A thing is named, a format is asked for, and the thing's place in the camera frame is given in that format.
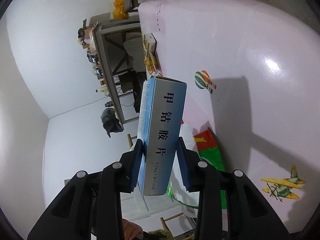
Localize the green snack bag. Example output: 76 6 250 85
167 128 226 209

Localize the blue medicine box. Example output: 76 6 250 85
137 76 187 196

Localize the black helmet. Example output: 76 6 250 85
101 108 124 137

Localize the yellow snack packet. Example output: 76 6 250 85
144 53 161 75

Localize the grey wooden side table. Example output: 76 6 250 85
92 20 141 125

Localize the orange plastic bag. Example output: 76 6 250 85
112 0 129 20

